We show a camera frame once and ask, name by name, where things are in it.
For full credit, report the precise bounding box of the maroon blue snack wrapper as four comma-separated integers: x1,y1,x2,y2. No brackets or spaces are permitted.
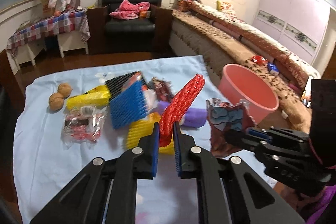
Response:
206,98,256,158

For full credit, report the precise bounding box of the red foam fruit net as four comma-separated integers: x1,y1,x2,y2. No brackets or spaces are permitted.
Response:
159,74,205,147

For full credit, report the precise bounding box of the yellow plastic snack wrapper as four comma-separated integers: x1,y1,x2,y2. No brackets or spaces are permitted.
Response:
66,85,112,110

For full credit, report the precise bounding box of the black foam fruit net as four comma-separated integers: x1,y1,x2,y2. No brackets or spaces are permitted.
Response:
105,71,148,99

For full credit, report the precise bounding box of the purple sleeve forearm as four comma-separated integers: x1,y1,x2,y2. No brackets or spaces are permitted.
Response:
283,181,336,224

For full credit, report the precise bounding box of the pink plastic trash bucket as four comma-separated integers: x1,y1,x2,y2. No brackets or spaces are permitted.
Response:
218,64,279,123

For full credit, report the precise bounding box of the pink tube on bed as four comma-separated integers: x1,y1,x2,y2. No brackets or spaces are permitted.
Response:
288,83,302,94

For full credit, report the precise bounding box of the blue tissue pack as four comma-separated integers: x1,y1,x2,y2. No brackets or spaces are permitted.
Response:
267,63,280,76

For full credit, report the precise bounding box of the yellow foam fruit net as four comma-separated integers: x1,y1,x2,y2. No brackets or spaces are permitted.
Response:
126,112,174,155

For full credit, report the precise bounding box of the clear red printed wrapper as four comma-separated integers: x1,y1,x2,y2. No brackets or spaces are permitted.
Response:
62,105,107,146

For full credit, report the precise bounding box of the red snack bag on bed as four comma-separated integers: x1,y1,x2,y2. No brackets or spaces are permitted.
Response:
251,55,269,66

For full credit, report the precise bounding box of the light blue table cloth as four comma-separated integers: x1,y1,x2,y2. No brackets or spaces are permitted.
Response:
13,56,209,223

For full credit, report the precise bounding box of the rolled polka dot quilt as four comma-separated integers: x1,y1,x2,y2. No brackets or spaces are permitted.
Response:
187,1,321,86

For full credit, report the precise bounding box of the crumpled red white wrapper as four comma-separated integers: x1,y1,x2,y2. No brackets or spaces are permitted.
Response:
149,77,174,103

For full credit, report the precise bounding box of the walnut near table edge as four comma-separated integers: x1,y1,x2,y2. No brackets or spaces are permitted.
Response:
49,93,64,111

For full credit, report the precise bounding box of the yellow floral pillow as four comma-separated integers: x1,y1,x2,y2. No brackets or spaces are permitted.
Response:
217,1,236,15

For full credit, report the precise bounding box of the white wardrobe with floral trim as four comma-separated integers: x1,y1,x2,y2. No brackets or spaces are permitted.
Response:
253,0,335,73

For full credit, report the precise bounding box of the small orange box on armchair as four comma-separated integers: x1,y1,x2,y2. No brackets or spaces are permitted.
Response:
139,11,151,18

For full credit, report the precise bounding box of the black leather armchair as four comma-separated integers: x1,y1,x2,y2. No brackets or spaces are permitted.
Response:
87,0,173,55

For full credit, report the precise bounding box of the checkered cloth side table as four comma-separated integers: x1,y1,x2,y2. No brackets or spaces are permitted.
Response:
6,9,90,70

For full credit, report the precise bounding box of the pink clothing on armchair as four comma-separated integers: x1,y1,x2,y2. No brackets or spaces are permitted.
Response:
109,0,151,20

